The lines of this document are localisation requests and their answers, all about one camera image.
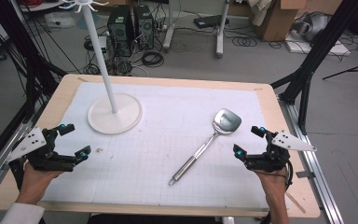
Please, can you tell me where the white hook stand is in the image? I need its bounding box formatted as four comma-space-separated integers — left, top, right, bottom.
58, 0, 144, 135

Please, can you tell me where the person's left hand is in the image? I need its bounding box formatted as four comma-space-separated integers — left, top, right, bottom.
14, 161, 64, 205

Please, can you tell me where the thin black cable coil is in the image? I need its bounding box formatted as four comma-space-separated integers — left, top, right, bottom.
231, 36, 258, 48

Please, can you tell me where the white grid mat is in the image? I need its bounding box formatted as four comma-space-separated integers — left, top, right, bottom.
41, 81, 290, 210

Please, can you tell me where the steel spatula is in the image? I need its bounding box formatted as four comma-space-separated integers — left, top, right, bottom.
168, 107, 242, 187

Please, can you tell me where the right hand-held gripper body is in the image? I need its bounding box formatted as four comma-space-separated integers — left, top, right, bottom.
245, 130, 318, 174

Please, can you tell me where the black computer tower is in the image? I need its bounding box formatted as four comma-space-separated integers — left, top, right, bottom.
133, 4, 155, 50
106, 5, 134, 58

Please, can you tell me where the person's right hand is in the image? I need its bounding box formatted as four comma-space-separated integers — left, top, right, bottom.
255, 166, 289, 203

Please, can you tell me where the clear plastic bag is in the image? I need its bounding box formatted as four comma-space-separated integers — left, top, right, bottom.
45, 12, 76, 30

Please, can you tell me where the small white device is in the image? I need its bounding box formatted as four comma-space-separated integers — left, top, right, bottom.
97, 35, 108, 54

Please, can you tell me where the black metal frame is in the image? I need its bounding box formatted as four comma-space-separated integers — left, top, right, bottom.
269, 0, 358, 135
0, 0, 68, 175

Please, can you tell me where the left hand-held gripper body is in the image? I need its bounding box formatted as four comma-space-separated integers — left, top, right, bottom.
6, 125, 76, 173

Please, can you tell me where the grey bag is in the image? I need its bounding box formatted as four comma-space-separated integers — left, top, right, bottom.
292, 11, 332, 43

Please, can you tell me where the cardboard box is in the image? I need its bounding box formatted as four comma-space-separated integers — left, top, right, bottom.
251, 0, 308, 42

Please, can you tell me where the metal clamp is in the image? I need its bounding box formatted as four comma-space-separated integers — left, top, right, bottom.
296, 170, 317, 179

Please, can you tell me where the white board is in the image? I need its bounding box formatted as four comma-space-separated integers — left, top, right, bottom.
283, 31, 352, 57

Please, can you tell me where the black flat box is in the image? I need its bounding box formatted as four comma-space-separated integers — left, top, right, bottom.
193, 14, 230, 30

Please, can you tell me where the beige cloth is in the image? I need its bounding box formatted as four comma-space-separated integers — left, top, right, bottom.
248, 0, 273, 27

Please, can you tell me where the black tripod leg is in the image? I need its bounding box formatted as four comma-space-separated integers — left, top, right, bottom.
322, 60, 358, 81

